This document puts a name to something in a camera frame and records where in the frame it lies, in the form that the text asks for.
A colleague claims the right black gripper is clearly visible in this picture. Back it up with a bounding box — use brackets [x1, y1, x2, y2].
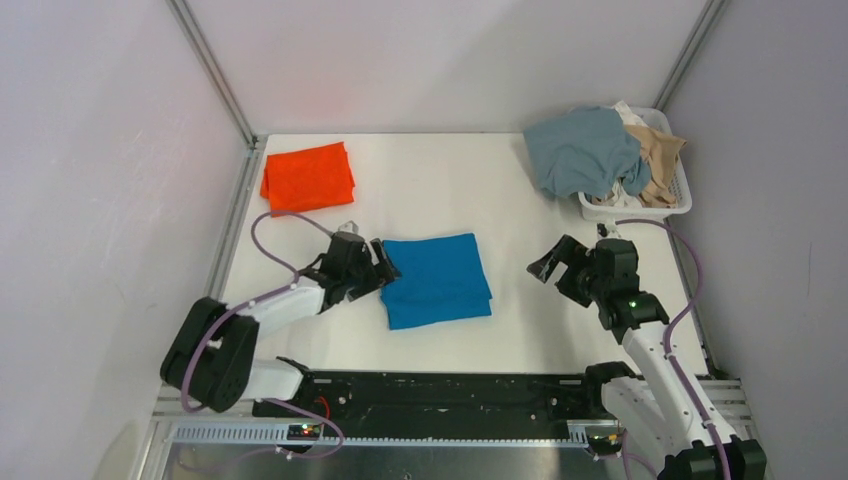
[528, 234, 608, 308]

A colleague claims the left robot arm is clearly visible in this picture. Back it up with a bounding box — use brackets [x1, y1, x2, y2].
[159, 232, 402, 416]

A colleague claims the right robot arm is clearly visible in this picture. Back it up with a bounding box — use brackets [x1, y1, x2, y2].
[527, 235, 767, 479]

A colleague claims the grey blue t shirt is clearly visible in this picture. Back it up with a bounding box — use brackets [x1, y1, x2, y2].
[522, 106, 651, 197]

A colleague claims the folded orange t shirt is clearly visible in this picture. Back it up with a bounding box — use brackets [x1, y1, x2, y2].
[260, 142, 355, 213]

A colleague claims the beige t shirt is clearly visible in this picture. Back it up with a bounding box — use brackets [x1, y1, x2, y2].
[624, 125, 687, 209]

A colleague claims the white laundry basket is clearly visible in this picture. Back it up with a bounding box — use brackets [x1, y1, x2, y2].
[578, 101, 692, 222]

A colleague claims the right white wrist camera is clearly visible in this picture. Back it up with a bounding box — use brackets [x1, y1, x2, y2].
[596, 222, 622, 240]

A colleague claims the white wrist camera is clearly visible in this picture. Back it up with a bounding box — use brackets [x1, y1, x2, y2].
[336, 221, 362, 241]
[596, 222, 622, 240]

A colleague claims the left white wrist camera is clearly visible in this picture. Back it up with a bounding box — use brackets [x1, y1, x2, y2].
[336, 221, 362, 241]

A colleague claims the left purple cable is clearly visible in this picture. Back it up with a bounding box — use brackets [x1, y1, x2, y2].
[178, 210, 349, 462]

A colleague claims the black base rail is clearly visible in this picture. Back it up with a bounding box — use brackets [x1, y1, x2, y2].
[292, 370, 613, 441]

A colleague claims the aluminium frame rail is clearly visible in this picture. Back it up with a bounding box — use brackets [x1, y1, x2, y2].
[136, 368, 767, 479]

